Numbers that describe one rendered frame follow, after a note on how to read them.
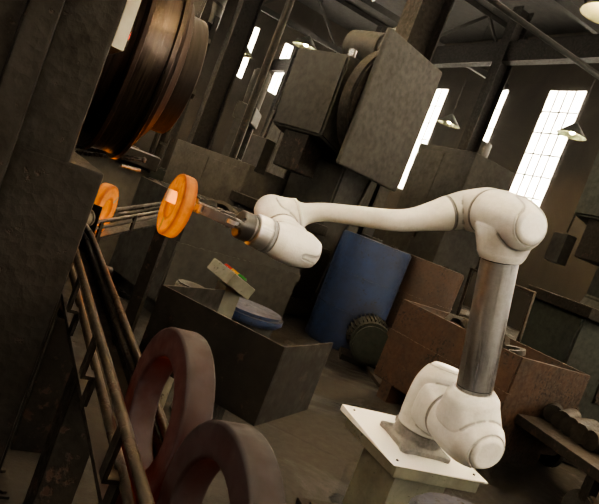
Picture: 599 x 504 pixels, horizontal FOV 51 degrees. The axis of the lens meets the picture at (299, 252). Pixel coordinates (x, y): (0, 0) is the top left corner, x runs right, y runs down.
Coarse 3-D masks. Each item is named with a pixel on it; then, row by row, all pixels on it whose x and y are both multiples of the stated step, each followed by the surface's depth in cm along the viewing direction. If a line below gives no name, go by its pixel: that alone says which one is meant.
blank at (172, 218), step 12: (180, 180) 151; (192, 180) 149; (180, 192) 148; (192, 192) 147; (168, 204) 155; (180, 204) 145; (192, 204) 146; (168, 216) 149; (180, 216) 145; (168, 228) 147; (180, 228) 147
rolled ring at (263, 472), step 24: (192, 432) 57; (216, 432) 53; (240, 432) 51; (192, 456) 55; (216, 456) 52; (240, 456) 48; (264, 456) 49; (168, 480) 58; (192, 480) 57; (240, 480) 47; (264, 480) 47
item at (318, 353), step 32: (192, 288) 118; (160, 320) 110; (192, 320) 107; (224, 320) 104; (224, 352) 104; (256, 352) 101; (288, 352) 101; (320, 352) 113; (224, 384) 103; (256, 384) 101; (288, 384) 106; (256, 416) 100
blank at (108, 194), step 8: (104, 184) 192; (104, 192) 189; (112, 192) 194; (96, 200) 188; (104, 200) 191; (112, 200) 197; (104, 208) 199; (112, 208) 200; (104, 216) 198; (112, 216) 202; (104, 224) 198
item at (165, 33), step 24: (168, 0) 125; (168, 24) 124; (144, 48) 123; (168, 48) 125; (144, 72) 124; (168, 72) 125; (144, 96) 126; (120, 120) 129; (144, 120) 129; (96, 144) 138; (120, 144) 136
